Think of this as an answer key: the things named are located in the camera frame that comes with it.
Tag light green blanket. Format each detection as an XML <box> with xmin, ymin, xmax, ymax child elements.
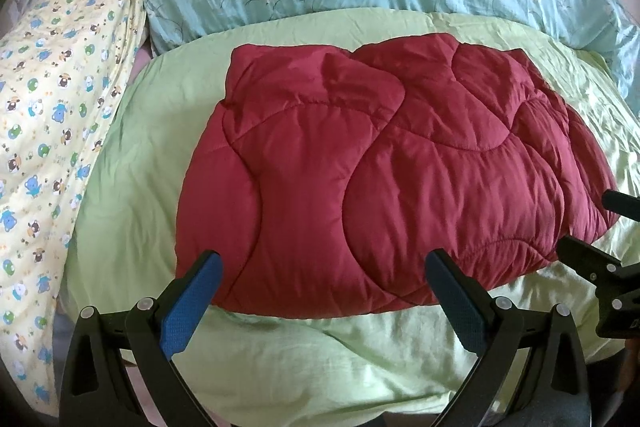
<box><xmin>62</xmin><ymin>9</ymin><xmax>640</xmax><ymax>423</ymax></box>

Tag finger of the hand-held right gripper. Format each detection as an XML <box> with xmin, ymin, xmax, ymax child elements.
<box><xmin>602</xmin><ymin>189</ymin><xmax>640</xmax><ymax>224</ymax></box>
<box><xmin>556</xmin><ymin>234</ymin><xmax>640</xmax><ymax>339</ymax></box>

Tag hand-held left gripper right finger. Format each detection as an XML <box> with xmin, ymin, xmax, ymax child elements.
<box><xmin>424</xmin><ymin>248</ymin><xmax>592</xmax><ymax>427</ymax></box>

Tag yellow animal print pillow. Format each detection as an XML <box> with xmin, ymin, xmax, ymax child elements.
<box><xmin>0</xmin><ymin>0</ymin><xmax>147</xmax><ymax>418</ymax></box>

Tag red quilted jacket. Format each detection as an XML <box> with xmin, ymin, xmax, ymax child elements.
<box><xmin>175</xmin><ymin>33</ymin><xmax>618</xmax><ymax>322</ymax></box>

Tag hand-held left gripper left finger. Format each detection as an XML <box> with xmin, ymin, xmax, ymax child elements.
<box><xmin>60</xmin><ymin>249</ymin><xmax>224</xmax><ymax>427</ymax></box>

